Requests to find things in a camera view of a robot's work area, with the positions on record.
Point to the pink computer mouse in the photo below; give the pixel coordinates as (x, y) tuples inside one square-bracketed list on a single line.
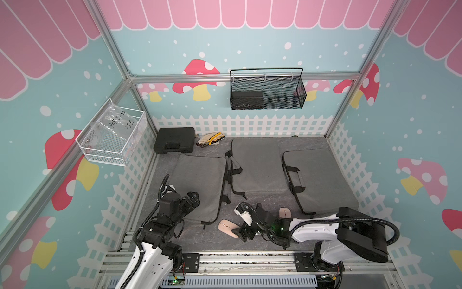
[(229, 228)]

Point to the clear plastic bag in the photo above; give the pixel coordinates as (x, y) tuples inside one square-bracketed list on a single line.
[(109, 136)]

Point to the black wire mesh basket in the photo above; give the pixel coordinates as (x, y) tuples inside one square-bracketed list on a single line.
[(282, 88)]

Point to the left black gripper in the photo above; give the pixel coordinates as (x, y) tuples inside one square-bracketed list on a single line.
[(194, 200)]

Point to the white wire basket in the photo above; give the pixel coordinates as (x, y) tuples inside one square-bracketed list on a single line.
[(134, 140)]

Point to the black plastic tool case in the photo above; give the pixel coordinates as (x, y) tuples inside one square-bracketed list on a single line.
[(175, 140)]

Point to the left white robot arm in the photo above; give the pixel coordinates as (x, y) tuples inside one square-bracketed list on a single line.
[(155, 256)]

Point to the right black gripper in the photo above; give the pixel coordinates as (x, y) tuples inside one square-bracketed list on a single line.
[(243, 229)]

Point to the black box in basket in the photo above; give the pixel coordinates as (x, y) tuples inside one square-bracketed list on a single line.
[(247, 100)]

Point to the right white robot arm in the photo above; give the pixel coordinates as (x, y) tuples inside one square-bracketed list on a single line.
[(341, 236)]

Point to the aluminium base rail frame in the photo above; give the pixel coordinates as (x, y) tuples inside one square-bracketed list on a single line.
[(277, 269)]

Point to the grey laptop bag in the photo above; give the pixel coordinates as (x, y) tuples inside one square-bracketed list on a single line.
[(316, 181), (255, 167), (205, 176)]

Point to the silver computer mouse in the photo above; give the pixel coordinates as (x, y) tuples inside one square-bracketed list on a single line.
[(285, 213)]

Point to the yellow black pliers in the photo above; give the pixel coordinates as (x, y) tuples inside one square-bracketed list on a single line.
[(216, 138)]

